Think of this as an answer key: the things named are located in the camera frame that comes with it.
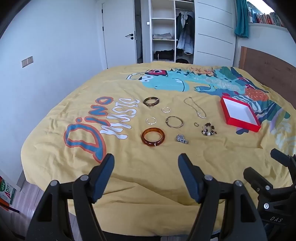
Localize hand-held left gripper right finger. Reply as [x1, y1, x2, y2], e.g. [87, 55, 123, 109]
[178, 153, 269, 241]

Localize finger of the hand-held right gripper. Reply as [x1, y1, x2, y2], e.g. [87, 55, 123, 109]
[243, 166, 278, 198]
[270, 148, 296, 170]

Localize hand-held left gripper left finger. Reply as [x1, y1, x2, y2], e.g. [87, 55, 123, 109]
[25, 153, 115, 241]

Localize brown beaded bracelet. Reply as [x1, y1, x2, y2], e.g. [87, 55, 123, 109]
[201, 124, 218, 137]

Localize amber bangle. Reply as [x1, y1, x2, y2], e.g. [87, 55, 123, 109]
[141, 127, 165, 147]

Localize thin gold bangle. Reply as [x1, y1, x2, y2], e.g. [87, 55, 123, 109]
[165, 115, 185, 128]

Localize red jewelry box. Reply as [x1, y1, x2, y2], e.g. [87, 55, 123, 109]
[220, 95, 262, 133]

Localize silver chain necklace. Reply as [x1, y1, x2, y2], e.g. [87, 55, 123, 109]
[184, 97, 207, 119]

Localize dark tortoiseshell bangle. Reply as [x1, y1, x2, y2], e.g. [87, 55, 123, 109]
[143, 97, 160, 108]

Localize yellow dinosaur printed blanket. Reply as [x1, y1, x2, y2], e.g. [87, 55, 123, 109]
[20, 61, 296, 235]

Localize wooden headboard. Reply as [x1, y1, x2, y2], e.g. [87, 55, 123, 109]
[238, 46, 296, 96]

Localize green and white printed box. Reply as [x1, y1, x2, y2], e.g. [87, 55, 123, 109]
[0, 176, 18, 212]

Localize folded black clothes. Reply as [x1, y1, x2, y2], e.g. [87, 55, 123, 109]
[154, 49, 174, 61]

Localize white door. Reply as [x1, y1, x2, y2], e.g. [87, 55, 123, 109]
[101, 0, 137, 69]

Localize row of books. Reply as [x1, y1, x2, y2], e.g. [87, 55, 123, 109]
[247, 1, 286, 28]

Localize hanging jackets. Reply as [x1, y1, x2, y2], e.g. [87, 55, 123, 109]
[176, 10, 195, 55]

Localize teal curtain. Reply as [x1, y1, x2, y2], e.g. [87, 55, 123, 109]
[234, 0, 250, 39]

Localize white wardrobe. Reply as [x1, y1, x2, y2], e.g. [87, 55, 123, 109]
[148, 0, 237, 68]

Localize beige wall switch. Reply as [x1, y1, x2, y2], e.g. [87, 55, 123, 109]
[21, 56, 34, 68]

